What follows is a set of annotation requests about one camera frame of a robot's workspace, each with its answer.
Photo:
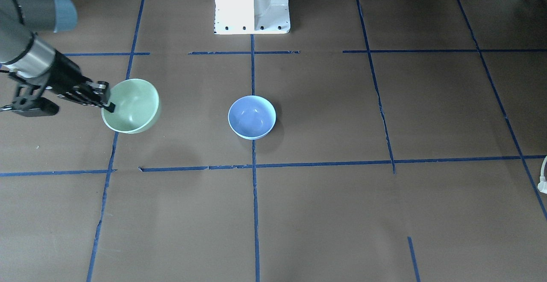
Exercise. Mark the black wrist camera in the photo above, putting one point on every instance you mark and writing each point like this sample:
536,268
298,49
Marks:
28,101

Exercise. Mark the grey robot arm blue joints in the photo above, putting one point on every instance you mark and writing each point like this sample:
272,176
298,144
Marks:
21,49

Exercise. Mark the light blue bowl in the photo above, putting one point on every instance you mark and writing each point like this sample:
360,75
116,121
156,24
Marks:
251,117

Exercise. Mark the white power plug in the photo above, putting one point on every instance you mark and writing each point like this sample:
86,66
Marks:
542,185

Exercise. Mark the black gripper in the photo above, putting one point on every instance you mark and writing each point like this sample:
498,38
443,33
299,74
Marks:
66,78

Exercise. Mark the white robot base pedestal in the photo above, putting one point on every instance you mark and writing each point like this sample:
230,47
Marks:
252,17

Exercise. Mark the pale green bowl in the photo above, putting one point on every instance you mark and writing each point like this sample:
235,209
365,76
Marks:
137,107

